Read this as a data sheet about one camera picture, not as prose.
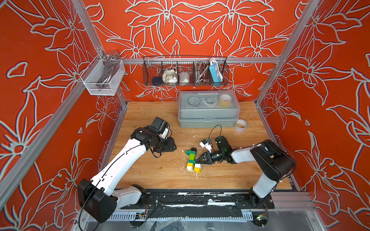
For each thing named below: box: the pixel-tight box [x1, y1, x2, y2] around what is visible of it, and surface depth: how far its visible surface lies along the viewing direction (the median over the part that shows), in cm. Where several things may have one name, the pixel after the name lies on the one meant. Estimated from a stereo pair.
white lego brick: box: [186, 162, 194, 172], surface depth 84 cm
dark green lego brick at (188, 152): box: [185, 149, 198, 156], surface depth 91 cm
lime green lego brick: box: [188, 153, 196, 161], surface depth 87 cm
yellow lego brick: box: [194, 163, 202, 173], surface depth 82 cm
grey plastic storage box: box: [177, 89, 241, 129], surface depth 98 cm
